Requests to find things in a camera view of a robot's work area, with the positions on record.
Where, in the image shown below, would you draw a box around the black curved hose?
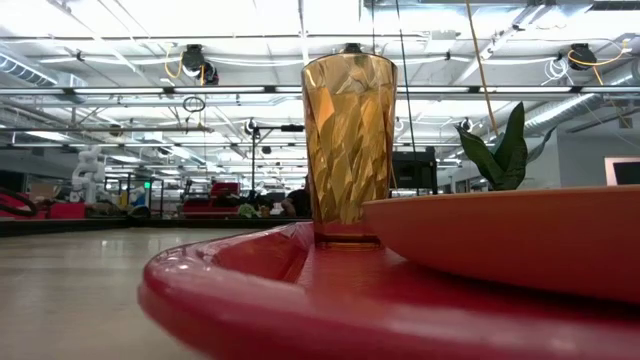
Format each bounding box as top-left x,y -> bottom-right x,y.
0,186 -> 39,219

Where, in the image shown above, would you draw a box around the person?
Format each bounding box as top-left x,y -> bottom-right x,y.
280,185 -> 312,219

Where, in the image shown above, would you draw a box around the black aluminium table frame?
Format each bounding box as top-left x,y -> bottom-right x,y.
0,216 -> 314,237

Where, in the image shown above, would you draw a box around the red tool cart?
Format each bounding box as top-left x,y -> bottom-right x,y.
182,181 -> 242,219

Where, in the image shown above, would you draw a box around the red storage bins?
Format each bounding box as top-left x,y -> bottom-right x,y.
0,192 -> 86,220

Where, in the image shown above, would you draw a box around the silver ventilation duct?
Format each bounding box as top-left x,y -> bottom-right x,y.
522,59 -> 640,139

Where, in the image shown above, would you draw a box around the black metal rack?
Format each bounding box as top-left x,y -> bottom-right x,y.
103,172 -> 165,217

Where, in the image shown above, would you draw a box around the white-framed screen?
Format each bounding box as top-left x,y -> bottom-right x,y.
603,156 -> 640,187

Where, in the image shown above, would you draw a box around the white humanoid robot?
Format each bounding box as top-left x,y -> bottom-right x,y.
70,144 -> 107,206

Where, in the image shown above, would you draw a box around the black tripod stand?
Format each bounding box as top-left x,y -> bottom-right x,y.
244,118 -> 306,194

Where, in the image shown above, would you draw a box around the green leafy plant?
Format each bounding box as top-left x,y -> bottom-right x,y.
453,101 -> 557,192

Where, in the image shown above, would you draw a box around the amber faceted plastic cup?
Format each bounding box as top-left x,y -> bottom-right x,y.
301,52 -> 400,251

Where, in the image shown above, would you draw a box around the yellow hanging cable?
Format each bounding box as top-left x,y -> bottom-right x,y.
464,0 -> 500,136

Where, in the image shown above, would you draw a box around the hanging black cable loop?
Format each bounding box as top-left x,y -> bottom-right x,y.
182,95 -> 207,114

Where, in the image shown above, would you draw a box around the red plastic tray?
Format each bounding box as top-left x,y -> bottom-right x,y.
137,221 -> 640,360

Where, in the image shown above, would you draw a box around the orange round plate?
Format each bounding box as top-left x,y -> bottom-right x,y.
360,184 -> 640,306

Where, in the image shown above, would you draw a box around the black ceiling cable reel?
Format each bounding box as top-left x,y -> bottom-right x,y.
180,43 -> 220,86
568,42 -> 599,72

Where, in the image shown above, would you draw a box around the black box on stand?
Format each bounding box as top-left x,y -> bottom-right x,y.
391,146 -> 439,196

